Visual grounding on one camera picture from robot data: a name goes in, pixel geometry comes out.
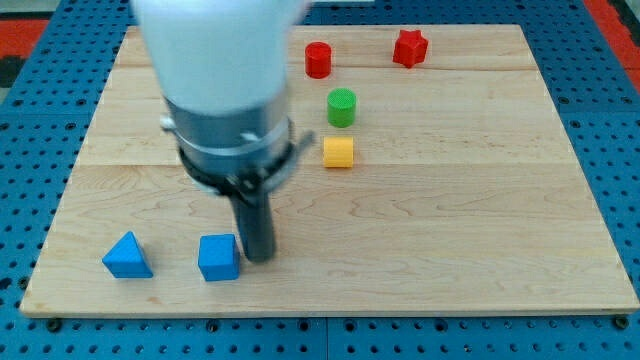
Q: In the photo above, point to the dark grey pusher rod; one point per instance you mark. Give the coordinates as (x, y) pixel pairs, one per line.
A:
(255, 227)

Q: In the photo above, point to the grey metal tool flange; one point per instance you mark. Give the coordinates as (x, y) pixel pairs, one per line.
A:
(245, 154)

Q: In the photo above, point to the blue cube block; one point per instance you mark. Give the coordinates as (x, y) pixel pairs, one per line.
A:
(218, 257)

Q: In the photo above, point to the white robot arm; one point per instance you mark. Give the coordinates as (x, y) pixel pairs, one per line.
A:
(222, 70)

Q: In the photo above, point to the red star block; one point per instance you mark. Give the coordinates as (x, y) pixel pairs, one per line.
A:
(410, 48)

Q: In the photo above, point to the yellow cylinder block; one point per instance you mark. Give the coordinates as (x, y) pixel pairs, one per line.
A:
(338, 152)

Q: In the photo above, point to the green cylinder block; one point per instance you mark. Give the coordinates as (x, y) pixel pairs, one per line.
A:
(341, 107)

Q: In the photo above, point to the red cylinder block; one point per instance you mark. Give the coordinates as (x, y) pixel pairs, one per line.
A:
(318, 60)

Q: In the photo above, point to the blue triangular prism block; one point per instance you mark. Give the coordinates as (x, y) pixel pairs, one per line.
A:
(126, 259)

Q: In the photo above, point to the light wooden board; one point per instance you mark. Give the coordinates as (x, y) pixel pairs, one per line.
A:
(465, 199)

